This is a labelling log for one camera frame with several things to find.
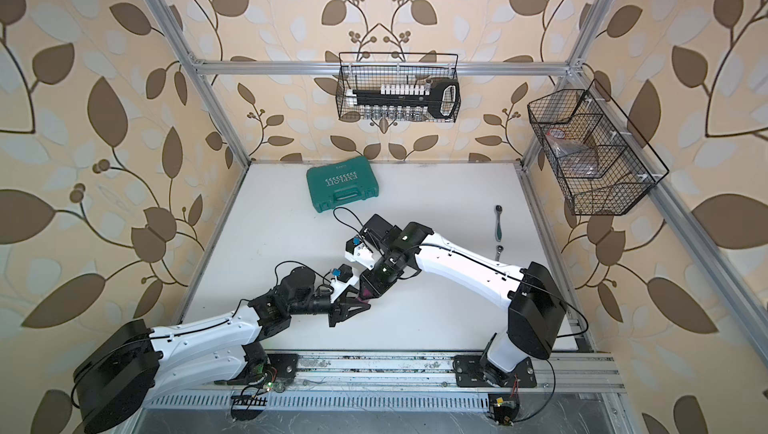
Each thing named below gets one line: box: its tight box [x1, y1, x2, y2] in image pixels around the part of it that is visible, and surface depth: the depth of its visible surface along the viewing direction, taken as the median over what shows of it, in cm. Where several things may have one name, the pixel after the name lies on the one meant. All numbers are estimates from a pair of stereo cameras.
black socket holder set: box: [346, 78, 459, 120], surface depth 86 cm
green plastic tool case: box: [306, 156, 379, 212], surface depth 110 cm
